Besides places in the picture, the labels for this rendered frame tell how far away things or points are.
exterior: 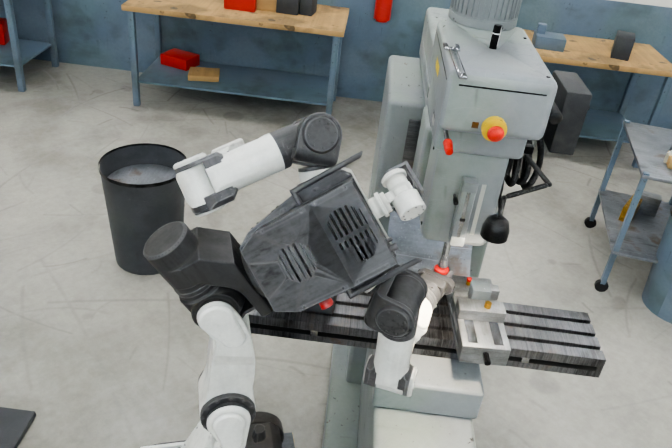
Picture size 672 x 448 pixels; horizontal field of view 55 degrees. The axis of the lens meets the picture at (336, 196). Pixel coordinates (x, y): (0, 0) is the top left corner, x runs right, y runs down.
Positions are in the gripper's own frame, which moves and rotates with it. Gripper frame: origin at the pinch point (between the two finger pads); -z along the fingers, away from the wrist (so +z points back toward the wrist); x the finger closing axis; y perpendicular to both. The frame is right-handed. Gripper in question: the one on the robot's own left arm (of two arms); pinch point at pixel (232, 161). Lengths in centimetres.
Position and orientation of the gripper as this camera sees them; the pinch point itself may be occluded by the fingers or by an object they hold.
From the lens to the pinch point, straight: 194.3
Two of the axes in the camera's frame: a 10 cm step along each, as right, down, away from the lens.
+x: 8.9, -4.1, 1.9
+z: 2.4, 0.6, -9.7
